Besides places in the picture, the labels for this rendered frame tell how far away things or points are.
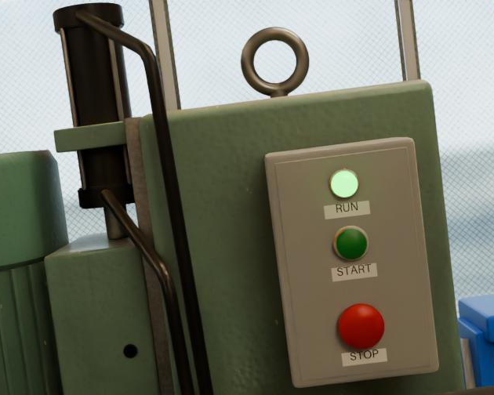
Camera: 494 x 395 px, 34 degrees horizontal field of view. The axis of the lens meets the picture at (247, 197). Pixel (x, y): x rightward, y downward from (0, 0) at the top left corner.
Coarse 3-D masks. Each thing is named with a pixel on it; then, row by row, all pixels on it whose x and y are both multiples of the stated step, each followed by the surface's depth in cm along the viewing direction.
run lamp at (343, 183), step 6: (336, 174) 53; (342, 174) 52; (348, 174) 52; (354, 174) 53; (330, 180) 53; (336, 180) 52; (342, 180) 52; (348, 180) 52; (354, 180) 53; (330, 186) 53; (336, 186) 52; (342, 186) 52; (348, 186) 52; (354, 186) 53; (336, 192) 53; (342, 192) 53; (348, 192) 53; (354, 192) 53; (342, 198) 53
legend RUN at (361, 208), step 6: (342, 204) 53; (348, 204) 53; (354, 204) 53; (360, 204) 53; (366, 204) 53; (330, 210) 53; (336, 210) 53; (342, 210) 53; (348, 210) 53; (354, 210) 53; (360, 210) 53; (366, 210) 53; (330, 216) 53; (336, 216) 53; (342, 216) 53
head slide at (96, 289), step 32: (64, 256) 64; (96, 256) 64; (128, 256) 64; (64, 288) 64; (96, 288) 64; (128, 288) 64; (64, 320) 64; (96, 320) 64; (128, 320) 64; (64, 352) 65; (96, 352) 65; (128, 352) 64; (64, 384) 65; (96, 384) 65; (128, 384) 65
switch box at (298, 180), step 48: (336, 144) 58; (384, 144) 53; (288, 192) 53; (384, 192) 53; (288, 240) 53; (384, 240) 53; (288, 288) 54; (336, 288) 54; (384, 288) 54; (288, 336) 54; (336, 336) 54; (384, 336) 54; (432, 336) 54
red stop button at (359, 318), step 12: (348, 312) 53; (360, 312) 53; (372, 312) 53; (348, 324) 53; (360, 324) 53; (372, 324) 53; (348, 336) 53; (360, 336) 53; (372, 336) 53; (360, 348) 53
